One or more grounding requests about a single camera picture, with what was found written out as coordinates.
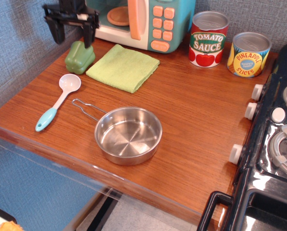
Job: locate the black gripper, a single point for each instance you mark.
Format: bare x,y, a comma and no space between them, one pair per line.
71,12

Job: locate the green toy bell pepper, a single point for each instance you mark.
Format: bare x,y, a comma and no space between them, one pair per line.
79,58

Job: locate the green towel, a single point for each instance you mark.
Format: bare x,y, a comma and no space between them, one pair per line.
124,69

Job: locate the orange microwave plate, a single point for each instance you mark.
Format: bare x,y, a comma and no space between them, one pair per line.
118,16

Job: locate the white and teal spoon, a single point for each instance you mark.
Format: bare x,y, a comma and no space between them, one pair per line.
68,83

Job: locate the teal toy microwave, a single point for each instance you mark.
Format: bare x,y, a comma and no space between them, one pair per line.
154,25

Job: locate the small steel pan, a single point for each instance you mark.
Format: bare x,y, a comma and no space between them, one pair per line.
127,136

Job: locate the tomato sauce can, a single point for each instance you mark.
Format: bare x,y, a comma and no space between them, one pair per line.
207,38

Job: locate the pineapple slices can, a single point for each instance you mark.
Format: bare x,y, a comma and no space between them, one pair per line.
248,54

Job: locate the white stove knob top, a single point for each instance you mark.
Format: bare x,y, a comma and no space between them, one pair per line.
256,93

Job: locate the white stove knob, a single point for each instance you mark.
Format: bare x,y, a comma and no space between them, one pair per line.
250,111
256,93
235,153

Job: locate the white stove knob middle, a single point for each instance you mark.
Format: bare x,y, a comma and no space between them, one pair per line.
250,111

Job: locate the white stove knob bottom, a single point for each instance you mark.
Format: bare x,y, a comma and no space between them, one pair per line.
235,153

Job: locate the orange object bottom left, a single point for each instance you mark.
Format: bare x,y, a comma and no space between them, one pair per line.
10,226

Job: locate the white stove button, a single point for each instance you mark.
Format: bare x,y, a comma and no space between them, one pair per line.
278,115

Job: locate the grey burner lower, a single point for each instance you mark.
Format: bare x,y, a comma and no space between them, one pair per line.
278,149

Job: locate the black toy stove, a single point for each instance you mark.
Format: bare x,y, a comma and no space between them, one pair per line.
259,187

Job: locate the black oven door handle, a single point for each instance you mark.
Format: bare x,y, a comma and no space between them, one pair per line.
215,198

